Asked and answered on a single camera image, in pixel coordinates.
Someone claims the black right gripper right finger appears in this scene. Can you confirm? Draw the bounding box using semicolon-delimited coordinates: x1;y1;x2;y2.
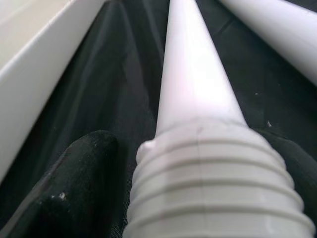
255;127;317;224

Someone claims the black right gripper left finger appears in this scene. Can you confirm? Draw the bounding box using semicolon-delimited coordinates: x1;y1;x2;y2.
0;130;132;238

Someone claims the white plastic children tabletop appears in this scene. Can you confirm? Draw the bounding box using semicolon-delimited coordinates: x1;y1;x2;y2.
0;0;105;180

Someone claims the white plastic table leg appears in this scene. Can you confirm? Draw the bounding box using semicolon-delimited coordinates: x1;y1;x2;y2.
122;0;315;238
217;0;317;86

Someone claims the black cloth table cover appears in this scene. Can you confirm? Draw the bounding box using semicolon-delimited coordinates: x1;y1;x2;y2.
0;0;317;238

